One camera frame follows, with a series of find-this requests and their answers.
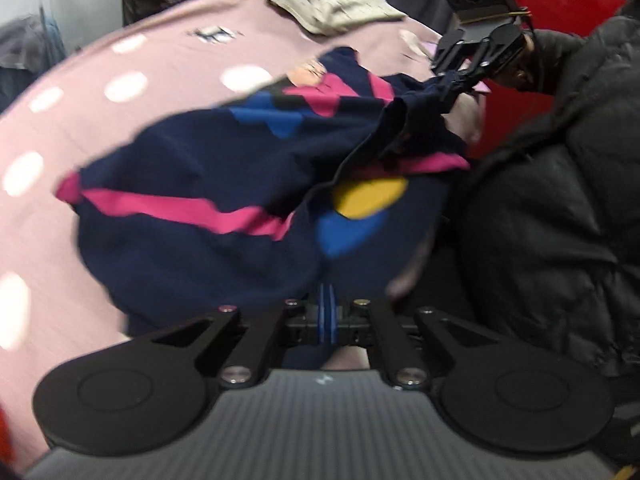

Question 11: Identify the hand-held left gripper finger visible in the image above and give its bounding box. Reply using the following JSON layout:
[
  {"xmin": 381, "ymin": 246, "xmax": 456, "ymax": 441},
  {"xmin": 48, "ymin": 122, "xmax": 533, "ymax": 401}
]
[
  {"xmin": 326, "ymin": 285, "xmax": 503, "ymax": 389},
  {"xmin": 152, "ymin": 285, "xmax": 326, "ymax": 387}
]

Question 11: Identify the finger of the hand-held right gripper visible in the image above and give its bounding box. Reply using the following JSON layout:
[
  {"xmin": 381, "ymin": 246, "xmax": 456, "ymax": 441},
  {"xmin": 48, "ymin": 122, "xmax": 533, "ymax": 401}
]
[
  {"xmin": 439, "ymin": 42, "xmax": 498, "ymax": 107},
  {"xmin": 430, "ymin": 27, "xmax": 478, "ymax": 75}
]

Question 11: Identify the navy garment with pink stripes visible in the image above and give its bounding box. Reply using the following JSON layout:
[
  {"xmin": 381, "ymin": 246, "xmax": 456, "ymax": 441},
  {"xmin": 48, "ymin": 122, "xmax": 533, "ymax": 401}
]
[{"xmin": 54, "ymin": 46, "xmax": 475, "ymax": 363}]

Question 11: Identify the person's right forearm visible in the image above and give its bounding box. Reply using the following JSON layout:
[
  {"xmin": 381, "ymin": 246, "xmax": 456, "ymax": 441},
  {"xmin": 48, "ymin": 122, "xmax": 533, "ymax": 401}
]
[{"xmin": 522, "ymin": 2, "xmax": 640, "ymax": 128}]

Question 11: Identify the beige patterned cloth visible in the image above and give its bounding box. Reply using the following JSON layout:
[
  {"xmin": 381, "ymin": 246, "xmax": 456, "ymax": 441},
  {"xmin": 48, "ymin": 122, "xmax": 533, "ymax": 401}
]
[{"xmin": 260, "ymin": 0, "xmax": 409, "ymax": 37}]

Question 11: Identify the person's black puffer jacket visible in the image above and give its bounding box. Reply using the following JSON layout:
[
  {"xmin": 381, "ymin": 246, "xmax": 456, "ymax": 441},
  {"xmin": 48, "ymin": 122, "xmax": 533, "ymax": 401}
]
[{"xmin": 450, "ymin": 85, "xmax": 640, "ymax": 411}]

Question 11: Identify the pink polka dot bedsheet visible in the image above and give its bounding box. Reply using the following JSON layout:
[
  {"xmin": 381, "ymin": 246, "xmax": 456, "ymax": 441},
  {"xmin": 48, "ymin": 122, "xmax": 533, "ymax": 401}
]
[{"xmin": 0, "ymin": 0, "xmax": 488, "ymax": 472}]

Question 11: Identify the grey blue draped cloth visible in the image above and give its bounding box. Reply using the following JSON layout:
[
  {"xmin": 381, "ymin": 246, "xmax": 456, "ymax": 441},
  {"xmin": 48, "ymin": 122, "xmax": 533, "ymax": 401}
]
[{"xmin": 0, "ymin": 12, "xmax": 68, "ymax": 113}]

